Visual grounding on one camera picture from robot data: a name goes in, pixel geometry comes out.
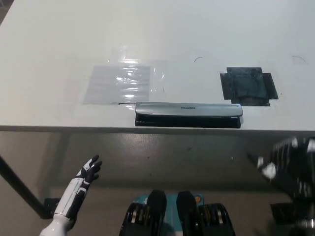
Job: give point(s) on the black tape patch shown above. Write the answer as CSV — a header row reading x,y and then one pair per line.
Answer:
x,y
248,86

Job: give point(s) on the silver black heat sealer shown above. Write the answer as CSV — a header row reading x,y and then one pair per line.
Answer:
x,y
187,109

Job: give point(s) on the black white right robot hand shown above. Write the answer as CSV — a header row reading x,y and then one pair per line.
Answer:
x,y
290,162

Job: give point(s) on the black metal table leg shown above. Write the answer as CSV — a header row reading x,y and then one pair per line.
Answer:
x,y
22,186

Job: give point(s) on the black table foot plate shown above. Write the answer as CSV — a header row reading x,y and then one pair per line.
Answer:
x,y
281,210
52,206

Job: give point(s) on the black teal robot torso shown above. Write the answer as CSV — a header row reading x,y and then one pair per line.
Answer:
x,y
177,214

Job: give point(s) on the translucent grey plastic sheet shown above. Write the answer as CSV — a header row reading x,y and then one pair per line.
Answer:
x,y
118,84

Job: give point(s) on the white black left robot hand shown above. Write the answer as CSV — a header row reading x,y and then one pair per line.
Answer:
x,y
73,194

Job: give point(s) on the clear glossy tape film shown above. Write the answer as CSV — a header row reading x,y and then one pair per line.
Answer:
x,y
158,73

